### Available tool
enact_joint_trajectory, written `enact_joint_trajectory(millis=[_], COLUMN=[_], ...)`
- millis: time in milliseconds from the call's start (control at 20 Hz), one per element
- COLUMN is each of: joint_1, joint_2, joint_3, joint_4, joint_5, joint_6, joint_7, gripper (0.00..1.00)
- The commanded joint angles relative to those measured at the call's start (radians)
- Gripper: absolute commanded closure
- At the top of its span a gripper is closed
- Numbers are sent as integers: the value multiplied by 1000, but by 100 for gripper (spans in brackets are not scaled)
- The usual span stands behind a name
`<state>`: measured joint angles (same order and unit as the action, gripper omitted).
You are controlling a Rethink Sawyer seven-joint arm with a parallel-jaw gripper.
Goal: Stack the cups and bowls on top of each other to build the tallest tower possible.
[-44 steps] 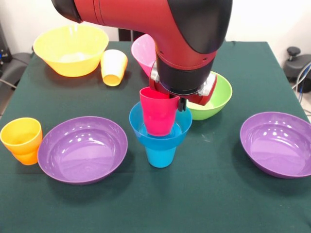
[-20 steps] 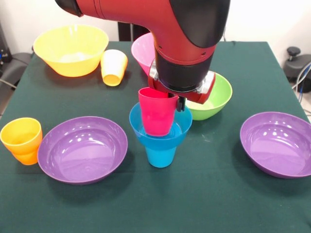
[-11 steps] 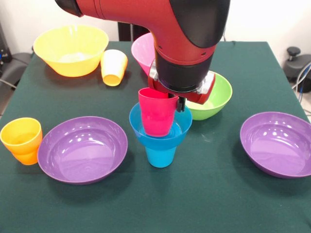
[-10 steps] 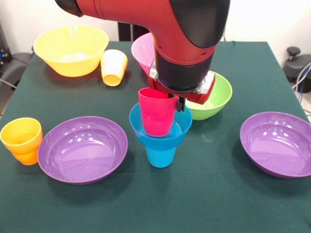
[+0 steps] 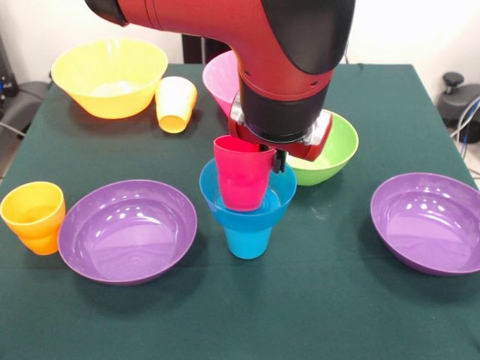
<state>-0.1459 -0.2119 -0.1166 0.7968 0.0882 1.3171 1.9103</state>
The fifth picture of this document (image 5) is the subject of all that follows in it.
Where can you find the large pink plastic bowl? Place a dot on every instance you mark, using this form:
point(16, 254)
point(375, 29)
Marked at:
point(221, 78)

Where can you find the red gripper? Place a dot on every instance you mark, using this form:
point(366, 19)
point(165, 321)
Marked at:
point(313, 150)

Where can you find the black grey chair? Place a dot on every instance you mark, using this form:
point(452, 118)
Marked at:
point(22, 105)

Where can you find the green plastic bowl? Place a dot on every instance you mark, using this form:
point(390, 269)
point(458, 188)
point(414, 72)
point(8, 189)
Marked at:
point(339, 157)

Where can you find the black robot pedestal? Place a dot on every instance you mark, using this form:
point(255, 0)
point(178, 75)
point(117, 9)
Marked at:
point(195, 50)

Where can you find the black equipment box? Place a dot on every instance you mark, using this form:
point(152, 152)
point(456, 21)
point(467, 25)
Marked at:
point(5, 75)

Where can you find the shallow purple plastic bowl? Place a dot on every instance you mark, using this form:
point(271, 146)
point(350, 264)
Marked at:
point(127, 247)
point(431, 236)

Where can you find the blue plastic cup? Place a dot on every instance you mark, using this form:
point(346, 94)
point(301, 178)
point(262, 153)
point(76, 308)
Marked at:
point(247, 245)

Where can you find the red plastic cup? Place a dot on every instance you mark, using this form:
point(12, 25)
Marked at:
point(242, 183)

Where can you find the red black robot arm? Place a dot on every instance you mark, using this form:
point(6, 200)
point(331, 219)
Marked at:
point(243, 37)

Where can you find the large orange plastic bowl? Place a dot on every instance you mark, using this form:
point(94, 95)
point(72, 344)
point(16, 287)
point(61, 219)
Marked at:
point(108, 103)

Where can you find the yellow orange plastic cup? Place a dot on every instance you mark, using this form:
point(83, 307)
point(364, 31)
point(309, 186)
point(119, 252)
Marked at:
point(174, 108)

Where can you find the small blue plastic bowl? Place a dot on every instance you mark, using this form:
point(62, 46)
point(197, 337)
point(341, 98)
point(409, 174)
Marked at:
point(210, 187)

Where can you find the dark green tablecloth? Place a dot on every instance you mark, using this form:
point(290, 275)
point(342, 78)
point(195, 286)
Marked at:
point(285, 318)

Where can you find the black stand with knob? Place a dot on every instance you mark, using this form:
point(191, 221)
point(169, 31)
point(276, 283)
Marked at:
point(457, 101)

